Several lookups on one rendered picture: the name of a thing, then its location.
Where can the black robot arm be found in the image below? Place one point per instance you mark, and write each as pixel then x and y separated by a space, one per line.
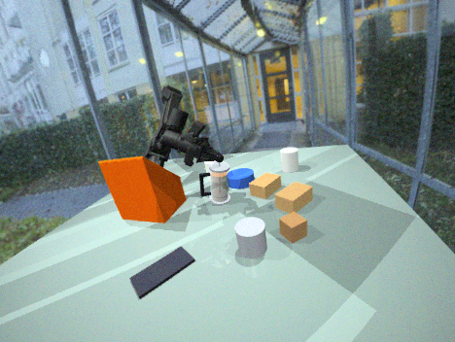
pixel 171 124

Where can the glass french press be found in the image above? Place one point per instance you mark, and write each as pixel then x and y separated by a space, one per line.
pixel 219 182

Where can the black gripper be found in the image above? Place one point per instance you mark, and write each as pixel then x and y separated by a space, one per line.
pixel 199 149

